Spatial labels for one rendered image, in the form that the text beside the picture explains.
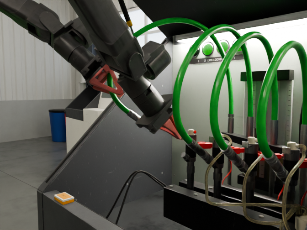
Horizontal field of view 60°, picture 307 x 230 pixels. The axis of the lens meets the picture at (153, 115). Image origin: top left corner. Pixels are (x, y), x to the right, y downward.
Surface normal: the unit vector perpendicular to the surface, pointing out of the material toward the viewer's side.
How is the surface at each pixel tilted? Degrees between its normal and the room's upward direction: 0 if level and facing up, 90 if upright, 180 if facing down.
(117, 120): 90
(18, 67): 90
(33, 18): 74
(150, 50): 44
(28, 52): 90
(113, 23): 103
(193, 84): 90
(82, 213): 0
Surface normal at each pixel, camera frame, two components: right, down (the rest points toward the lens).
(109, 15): 0.73, 0.32
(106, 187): 0.70, 0.07
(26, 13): 0.33, -0.15
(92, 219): 0.00, -1.00
